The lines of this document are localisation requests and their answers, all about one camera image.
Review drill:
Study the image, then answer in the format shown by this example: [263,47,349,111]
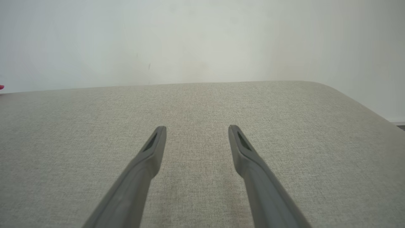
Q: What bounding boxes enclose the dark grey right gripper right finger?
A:
[228,125,312,228]

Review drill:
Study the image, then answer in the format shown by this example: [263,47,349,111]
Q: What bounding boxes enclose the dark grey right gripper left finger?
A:
[83,126,167,228]

